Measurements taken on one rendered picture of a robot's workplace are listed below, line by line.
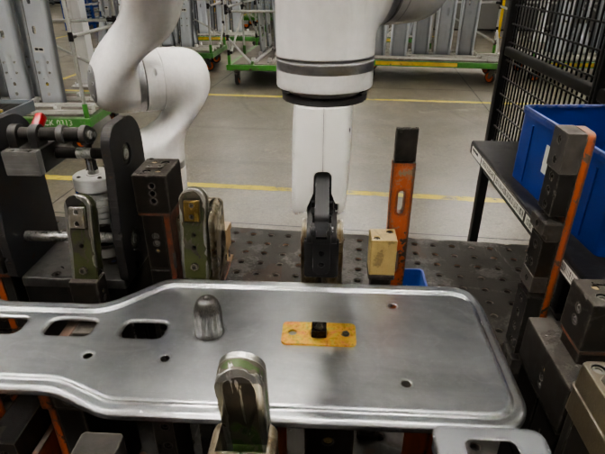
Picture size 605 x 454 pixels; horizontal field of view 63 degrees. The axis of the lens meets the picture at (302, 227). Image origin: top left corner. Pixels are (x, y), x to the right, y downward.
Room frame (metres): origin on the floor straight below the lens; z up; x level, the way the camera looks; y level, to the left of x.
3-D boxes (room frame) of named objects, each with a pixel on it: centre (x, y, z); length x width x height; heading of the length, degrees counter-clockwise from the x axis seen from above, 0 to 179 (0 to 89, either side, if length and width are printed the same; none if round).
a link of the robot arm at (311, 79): (0.45, -0.02, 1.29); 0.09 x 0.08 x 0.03; 177
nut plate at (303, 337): (0.45, -0.02, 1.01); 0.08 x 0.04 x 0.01; 87
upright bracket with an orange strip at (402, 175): (0.60, -0.13, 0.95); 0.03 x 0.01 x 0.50; 87
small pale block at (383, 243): (0.57, -0.10, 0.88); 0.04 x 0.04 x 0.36; 87
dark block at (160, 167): (0.67, 0.21, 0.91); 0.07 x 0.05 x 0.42; 177
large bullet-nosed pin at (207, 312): (0.45, 0.11, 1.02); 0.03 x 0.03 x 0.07
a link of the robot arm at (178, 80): (1.03, 0.28, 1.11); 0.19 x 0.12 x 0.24; 120
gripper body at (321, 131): (0.45, -0.02, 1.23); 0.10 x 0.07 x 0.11; 177
